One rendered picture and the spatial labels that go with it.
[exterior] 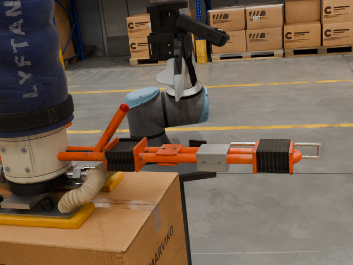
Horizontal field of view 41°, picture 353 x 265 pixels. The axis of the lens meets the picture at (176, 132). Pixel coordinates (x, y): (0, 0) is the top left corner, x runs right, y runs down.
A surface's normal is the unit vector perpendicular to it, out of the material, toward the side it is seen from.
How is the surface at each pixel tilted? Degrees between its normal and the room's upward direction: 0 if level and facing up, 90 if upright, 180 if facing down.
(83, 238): 0
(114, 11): 90
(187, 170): 0
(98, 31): 90
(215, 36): 87
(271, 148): 1
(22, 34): 70
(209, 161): 90
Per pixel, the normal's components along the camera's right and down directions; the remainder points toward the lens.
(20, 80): 0.28, -0.01
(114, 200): -0.10, -0.94
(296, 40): -0.25, 0.35
